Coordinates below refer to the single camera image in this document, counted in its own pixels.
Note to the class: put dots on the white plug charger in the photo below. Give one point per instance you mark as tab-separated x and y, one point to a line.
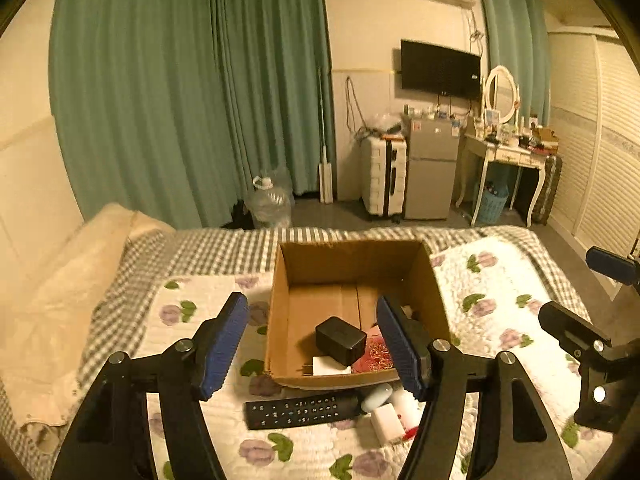
324	366

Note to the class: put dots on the green curtain left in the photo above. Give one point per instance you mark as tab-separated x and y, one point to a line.
172	107

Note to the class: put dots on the white louvred wardrobe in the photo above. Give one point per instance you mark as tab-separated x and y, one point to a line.
595	113

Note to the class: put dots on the black TV remote control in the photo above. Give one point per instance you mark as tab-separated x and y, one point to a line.
306	411

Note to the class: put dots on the green curtain right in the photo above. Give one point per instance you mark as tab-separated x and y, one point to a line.
517	38

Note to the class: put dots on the white square charger block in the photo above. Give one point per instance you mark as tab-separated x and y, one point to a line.
386	425

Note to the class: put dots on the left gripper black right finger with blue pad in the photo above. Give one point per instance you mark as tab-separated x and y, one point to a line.
514	435

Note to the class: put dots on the white mop stick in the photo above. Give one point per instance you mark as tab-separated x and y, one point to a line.
325	168

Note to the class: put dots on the white suitcase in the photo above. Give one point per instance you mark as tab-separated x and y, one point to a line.
383	176

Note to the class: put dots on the white dressing table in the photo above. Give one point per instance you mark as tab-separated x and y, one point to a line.
488	152

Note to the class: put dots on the green curtain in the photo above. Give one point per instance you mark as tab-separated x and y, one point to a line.
517	38
172	107

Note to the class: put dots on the black power adapter block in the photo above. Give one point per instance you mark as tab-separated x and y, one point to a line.
340	340

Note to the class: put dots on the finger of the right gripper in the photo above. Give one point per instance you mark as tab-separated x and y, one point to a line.
625	270
576	336

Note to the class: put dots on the clear water jug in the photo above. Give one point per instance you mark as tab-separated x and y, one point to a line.
270	203

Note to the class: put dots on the white oval vanity mirror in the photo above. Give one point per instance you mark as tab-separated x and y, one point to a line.
500	96

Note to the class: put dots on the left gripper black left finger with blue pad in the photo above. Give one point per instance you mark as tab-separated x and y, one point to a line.
110	436

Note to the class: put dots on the pale blue oval case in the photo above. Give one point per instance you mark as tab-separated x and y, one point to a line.
375	397

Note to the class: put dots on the red and clear packet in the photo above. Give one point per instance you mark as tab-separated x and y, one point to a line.
408	411

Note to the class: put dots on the silver mini fridge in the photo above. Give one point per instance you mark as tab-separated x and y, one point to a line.
431	169

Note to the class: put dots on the brown cardboard box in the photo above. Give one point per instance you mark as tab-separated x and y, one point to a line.
314	281

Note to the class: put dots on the white floral quilted blanket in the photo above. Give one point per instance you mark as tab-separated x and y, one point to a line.
491	294

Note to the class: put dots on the black wall television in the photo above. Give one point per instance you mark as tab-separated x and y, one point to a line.
440	70

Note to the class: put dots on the blue laundry basket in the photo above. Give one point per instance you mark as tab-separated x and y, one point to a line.
493	200

